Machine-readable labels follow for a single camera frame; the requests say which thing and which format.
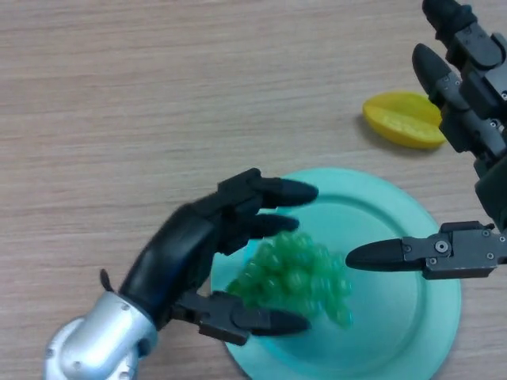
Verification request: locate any yellow starfruit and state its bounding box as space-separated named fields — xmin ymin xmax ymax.
xmin=362 ymin=90 xmax=448 ymax=150

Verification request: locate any teal round plate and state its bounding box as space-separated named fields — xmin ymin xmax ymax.
xmin=209 ymin=168 xmax=463 ymax=380

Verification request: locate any green grape bunch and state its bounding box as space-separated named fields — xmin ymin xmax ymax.
xmin=225 ymin=231 xmax=354 ymax=329

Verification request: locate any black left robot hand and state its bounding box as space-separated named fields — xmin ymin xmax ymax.
xmin=118 ymin=168 xmax=320 ymax=348

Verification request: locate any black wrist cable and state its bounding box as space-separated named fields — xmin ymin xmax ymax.
xmin=98 ymin=268 xmax=120 ymax=295

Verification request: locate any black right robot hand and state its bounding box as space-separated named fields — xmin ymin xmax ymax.
xmin=345 ymin=0 xmax=507 ymax=281

